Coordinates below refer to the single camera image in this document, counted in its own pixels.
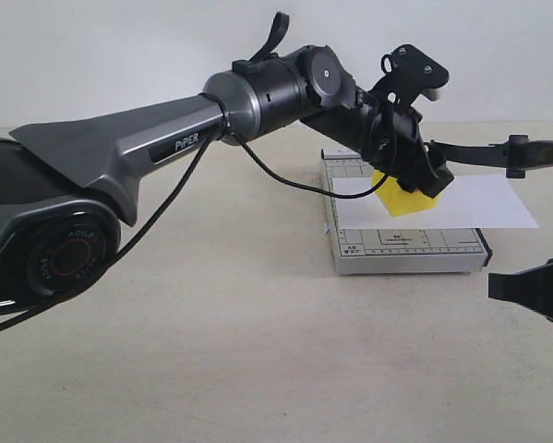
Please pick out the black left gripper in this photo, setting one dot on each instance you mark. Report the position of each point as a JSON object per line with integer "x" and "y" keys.
{"x": 389, "y": 140}

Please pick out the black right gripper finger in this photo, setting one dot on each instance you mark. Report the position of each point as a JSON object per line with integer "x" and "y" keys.
{"x": 531, "y": 288}

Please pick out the yellow cube block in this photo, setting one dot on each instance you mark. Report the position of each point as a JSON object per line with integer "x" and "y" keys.
{"x": 399, "y": 202}

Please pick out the white paper sheet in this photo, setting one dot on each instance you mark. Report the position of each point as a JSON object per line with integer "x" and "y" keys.
{"x": 470, "y": 201}

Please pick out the grey paper cutter base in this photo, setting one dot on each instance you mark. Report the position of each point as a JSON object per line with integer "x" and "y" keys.
{"x": 411, "y": 251}

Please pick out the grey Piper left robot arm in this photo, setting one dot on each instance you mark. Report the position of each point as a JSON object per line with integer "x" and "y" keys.
{"x": 67, "y": 187}

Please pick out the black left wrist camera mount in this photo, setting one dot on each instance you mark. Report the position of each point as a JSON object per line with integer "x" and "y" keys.
{"x": 407, "y": 74}

